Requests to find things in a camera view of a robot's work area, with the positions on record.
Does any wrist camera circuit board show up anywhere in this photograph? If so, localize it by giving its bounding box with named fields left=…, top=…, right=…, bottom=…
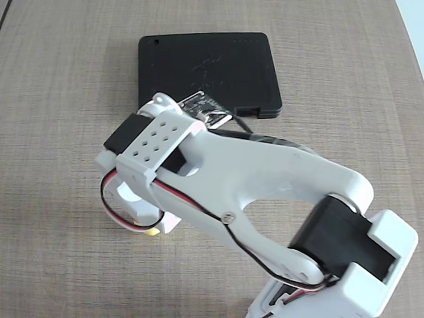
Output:
left=178, top=91, right=235, bottom=130

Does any red white black servo cable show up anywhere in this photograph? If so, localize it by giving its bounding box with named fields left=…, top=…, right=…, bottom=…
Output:
left=100, top=170, right=339, bottom=302

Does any black textured plastic plate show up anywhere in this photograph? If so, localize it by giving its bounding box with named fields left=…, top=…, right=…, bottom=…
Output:
left=137, top=32, right=284, bottom=119

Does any black camera cable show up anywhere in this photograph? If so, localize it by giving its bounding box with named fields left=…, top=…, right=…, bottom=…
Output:
left=231, top=112, right=319, bottom=157

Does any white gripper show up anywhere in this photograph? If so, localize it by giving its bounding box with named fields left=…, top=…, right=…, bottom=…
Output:
left=95, top=150, right=182, bottom=235

